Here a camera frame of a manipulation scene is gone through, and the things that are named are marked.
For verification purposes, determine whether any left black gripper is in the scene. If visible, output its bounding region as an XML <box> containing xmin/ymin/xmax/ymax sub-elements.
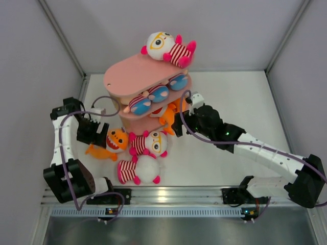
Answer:
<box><xmin>77</xmin><ymin>117</ymin><xmax>109</xmax><ymax>149</ymax></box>

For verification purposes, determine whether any orange shark plush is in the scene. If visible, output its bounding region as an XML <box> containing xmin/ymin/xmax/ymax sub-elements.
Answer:
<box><xmin>85</xmin><ymin>128</ymin><xmax>129</xmax><ymax>161</ymax></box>
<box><xmin>149</xmin><ymin>99</ymin><xmax>180</xmax><ymax>135</ymax></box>

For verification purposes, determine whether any boy doll plush large head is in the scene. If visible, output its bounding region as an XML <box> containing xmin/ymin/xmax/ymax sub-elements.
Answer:
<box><xmin>121</xmin><ymin>95</ymin><xmax>151</xmax><ymax>115</ymax></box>

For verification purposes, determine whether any white glasses plush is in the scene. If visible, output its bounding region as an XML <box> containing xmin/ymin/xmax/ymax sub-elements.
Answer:
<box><xmin>141</xmin><ymin>32</ymin><xmax>197</xmax><ymax>68</ymax></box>

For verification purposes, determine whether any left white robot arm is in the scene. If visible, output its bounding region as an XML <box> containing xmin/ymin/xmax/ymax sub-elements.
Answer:
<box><xmin>43</xmin><ymin>97</ymin><xmax>115</xmax><ymax>204</ymax></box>

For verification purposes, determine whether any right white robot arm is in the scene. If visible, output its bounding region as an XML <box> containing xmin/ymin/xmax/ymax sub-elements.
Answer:
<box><xmin>172</xmin><ymin>105</ymin><xmax>326</xmax><ymax>208</ymax></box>

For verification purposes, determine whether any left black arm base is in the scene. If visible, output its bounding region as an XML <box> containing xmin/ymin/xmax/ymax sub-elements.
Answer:
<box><xmin>86</xmin><ymin>178</ymin><xmax>132</xmax><ymax>205</ymax></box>

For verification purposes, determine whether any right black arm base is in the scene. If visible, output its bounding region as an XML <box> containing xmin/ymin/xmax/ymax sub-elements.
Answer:
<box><xmin>221</xmin><ymin>176</ymin><xmax>268</xmax><ymax>207</ymax></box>

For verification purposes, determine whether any boy doll plush shelf right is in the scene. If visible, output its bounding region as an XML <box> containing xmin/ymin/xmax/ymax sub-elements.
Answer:
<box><xmin>168</xmin><ymin>73</ymin><xmax>188</xmax><ymax>91</ymax></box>

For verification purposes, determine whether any pink three-tier shelf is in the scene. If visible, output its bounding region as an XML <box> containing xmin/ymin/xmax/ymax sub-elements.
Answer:
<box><xmin>103</xmin><ymin>54</ymin><xmax>192</xmax><ymax>135</ymax></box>

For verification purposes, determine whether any white glasses plush face up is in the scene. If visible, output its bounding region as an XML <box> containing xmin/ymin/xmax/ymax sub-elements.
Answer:
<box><xmin>129</xmin><ymin>131</ymin><xmax>168</xmax><ymax>159</ymax></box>

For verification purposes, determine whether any white plush face down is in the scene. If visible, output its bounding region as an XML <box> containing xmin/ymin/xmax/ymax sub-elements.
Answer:
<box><xmin>118</xmin><ymin>155</ymin><xmax>160</xmax><ymax>185</ymax></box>

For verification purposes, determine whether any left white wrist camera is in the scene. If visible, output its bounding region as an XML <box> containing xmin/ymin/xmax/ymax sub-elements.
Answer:
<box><xmin>89</xmin><ymin>107</ymin><xmax>106</xmax><ymax>123</ymax></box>

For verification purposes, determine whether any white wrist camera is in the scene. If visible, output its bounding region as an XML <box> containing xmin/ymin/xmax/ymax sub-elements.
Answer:
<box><xmin>89</xmin><ymin>107</ymin><xmax>106</xmax><ymax>123</ymax></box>
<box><xmin>186</xmin><ymin>92</ymin><xmax>204</xmax><ymax>115</ymax></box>

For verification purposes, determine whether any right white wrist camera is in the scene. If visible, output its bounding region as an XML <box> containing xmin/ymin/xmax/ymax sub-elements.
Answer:
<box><xmin>186</xmin><ymin>92</ymin><xmax>204</xmax><ymax>115</ymax></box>

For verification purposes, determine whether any aluminium front rail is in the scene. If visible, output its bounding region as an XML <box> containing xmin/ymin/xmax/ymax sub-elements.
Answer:
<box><xmin>40</xmin><ymin>186</ymin><xmax>299</xmax><ymax>206</ymax></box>

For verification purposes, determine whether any white slotted cable duct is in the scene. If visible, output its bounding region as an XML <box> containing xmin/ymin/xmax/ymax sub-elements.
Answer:
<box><xmin>51</xmin><ymin>206</ymin><xmax>245</xmax><ymax>218</ymax></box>

